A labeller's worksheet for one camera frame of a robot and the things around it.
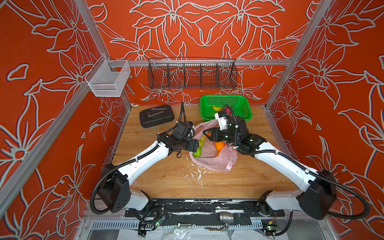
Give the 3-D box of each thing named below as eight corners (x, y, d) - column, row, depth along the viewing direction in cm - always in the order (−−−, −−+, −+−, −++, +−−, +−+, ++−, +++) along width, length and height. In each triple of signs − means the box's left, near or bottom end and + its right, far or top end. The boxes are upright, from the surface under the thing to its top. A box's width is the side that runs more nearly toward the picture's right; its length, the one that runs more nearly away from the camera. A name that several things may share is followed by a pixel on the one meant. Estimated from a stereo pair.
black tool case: (142, 128, 106) (140, 123, 101) (141, 115, 115) (139, 110, 110) (174, 121, 110) (174, 116, 106) (171, 109, 119) (170, 103, 114)
